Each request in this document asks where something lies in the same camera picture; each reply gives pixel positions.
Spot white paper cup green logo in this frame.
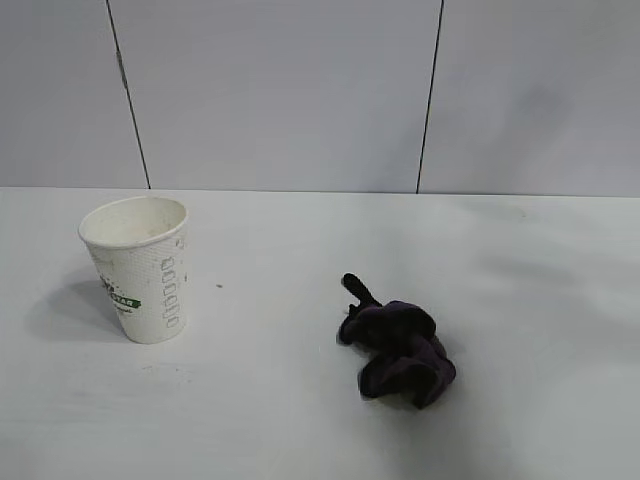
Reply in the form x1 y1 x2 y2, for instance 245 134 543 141
78 195 190 345

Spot purple and black cloth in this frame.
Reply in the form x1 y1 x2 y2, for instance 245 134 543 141
337 272 457 410

